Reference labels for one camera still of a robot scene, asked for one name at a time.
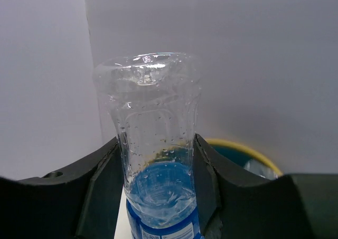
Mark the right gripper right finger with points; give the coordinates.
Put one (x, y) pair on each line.
(235, 203)

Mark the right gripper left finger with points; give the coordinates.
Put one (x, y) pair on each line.
(80, 200)

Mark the crushed bottle inside bin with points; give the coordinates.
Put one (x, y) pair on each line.
(260, 169)

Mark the clear bottle blue label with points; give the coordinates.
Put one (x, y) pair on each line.
(152, 100)

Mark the teal bin with yellow rim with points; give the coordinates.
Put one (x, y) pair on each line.
(240, 154)

